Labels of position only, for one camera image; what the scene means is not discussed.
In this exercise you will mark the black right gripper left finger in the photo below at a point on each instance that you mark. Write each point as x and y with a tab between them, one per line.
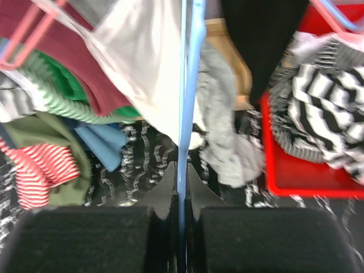
138	238

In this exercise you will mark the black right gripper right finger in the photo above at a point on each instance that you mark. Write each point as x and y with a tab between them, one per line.
222	238

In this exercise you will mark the grey tank top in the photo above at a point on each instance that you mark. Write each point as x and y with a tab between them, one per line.
236	159

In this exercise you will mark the purple black striped tank top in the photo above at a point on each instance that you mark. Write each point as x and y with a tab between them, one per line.
330	56

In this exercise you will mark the black white wide-striped top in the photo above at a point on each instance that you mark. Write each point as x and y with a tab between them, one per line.
329	109

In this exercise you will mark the white plain tank top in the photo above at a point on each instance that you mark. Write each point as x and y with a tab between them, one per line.
137	45

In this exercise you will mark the pink wire hanger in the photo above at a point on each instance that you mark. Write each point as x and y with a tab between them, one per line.
335	25
29	32

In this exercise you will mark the light blue wire hanger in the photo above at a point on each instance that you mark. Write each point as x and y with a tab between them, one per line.
350	25
193	31

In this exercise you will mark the light blue tank top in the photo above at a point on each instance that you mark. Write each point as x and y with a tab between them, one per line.
104	141

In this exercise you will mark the red white striped tank top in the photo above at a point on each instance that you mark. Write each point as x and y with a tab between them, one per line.
40	168

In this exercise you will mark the olive green tank top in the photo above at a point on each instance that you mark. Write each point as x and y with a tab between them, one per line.
47	128

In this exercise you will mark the green white striped tank top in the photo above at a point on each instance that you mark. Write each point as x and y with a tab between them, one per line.
48	99

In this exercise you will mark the maroon tank top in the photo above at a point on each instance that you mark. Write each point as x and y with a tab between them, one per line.
66	47

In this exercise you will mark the red plastic bin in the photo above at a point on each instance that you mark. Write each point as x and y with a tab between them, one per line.
288	175

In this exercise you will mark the wooden clothes rack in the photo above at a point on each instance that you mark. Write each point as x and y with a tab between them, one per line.
230	65

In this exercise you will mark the black garment on rack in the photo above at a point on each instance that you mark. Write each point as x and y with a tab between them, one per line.
261	30

